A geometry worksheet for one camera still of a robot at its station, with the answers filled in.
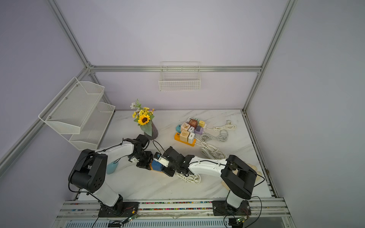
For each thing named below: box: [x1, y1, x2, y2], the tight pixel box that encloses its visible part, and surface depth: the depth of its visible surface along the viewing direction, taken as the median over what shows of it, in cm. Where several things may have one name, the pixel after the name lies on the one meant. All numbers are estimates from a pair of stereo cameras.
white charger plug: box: [188, 132, 195, 144], surface depth 97 cm
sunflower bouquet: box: [130, 98, 155, 137], surface depth 84 cm
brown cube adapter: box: [188, 118, 199, 129], surface depth 103 cm
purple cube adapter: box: [193, 125, 204, 135], surface depth 106 cm
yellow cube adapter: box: [199, 120, 206, 128], surface depth 107 cm
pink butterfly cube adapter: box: [180, 122, 191, 132], surface depth 100 cm
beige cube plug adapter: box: [179, 130, 190, 143], surface depth 97 cm
